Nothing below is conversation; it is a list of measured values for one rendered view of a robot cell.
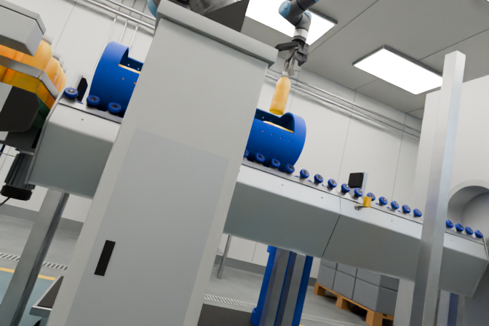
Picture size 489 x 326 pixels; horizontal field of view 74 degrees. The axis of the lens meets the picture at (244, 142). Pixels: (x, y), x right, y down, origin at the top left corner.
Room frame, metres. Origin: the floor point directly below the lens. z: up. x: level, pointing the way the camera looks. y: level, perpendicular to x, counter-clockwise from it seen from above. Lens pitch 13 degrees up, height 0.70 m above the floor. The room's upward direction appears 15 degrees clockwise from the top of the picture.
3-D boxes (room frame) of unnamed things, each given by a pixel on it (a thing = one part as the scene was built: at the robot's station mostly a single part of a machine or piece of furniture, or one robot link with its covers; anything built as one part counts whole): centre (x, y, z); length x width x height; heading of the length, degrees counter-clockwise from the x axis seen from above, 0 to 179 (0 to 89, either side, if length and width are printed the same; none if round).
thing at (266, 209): (1.53, -0.33, 0.79); 2.17 x 0.29 x 0.34; 108
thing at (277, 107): (1.45, -0.11, 1.31); 0.07 x 0.07 x 0.19
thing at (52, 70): (1.16, 0.77, 1.00); 0.07 x 0.07 x 0.19
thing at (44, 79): (1.19, 0.74, 0.96); 0.40 x 0.01 x 0.03; 18
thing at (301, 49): (1.46, -0.13, 1.56); 0.09 x 0.08 x 0.12; 108
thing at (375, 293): (4.39, -2.05, 0.59); 1.20 x 0.80 x 1.19; 16
